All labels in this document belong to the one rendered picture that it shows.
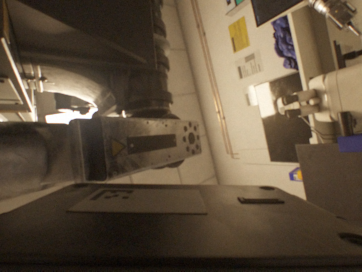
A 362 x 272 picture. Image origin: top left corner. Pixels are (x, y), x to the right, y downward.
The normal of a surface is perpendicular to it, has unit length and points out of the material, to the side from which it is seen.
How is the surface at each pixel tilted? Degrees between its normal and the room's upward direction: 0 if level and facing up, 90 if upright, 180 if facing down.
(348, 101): 91
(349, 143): 90
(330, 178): 86
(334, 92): 90
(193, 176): 180
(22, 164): 154
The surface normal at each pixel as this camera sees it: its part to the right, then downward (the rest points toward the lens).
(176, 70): 0.56, -0.08
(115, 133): 0.84, -0.11
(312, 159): -0.83, 0.24
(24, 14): 0.10, 0.99
